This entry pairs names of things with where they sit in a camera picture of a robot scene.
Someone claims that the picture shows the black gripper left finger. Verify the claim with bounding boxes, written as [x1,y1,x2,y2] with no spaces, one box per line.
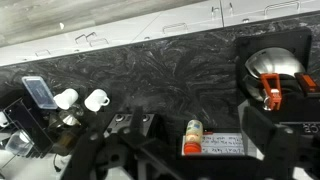
[60,130,115,180]

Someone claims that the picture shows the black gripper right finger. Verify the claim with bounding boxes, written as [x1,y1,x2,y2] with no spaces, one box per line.
[241,106,299,180]

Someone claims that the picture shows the white handwritten label card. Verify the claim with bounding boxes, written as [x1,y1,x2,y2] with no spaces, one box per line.
[198,133,244,155]

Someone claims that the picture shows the white mug near lid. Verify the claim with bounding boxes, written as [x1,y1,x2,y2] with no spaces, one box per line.
[54,88,78,110]

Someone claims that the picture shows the black coffee brewer machine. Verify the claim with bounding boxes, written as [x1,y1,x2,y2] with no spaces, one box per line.
[236,28,319,135]

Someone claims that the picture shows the orange capped condiment bottle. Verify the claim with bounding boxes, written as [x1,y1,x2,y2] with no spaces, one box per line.
[183,120,203,155]

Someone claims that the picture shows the steel coffee carafe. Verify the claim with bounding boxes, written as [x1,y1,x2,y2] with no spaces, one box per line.
[244,47,305,111]

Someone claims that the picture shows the clear plastic container lid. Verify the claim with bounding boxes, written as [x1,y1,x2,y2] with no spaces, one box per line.
[21,76,57,110]

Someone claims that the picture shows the white lower cabinet drawers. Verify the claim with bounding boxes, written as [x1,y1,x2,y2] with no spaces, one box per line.
[0,0,320,66]

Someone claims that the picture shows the black wire condiment rack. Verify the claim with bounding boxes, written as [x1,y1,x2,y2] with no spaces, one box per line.
[1,98,53,159]

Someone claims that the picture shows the white mug with handle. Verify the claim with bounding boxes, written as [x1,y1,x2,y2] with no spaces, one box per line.
[84,89,110,112]

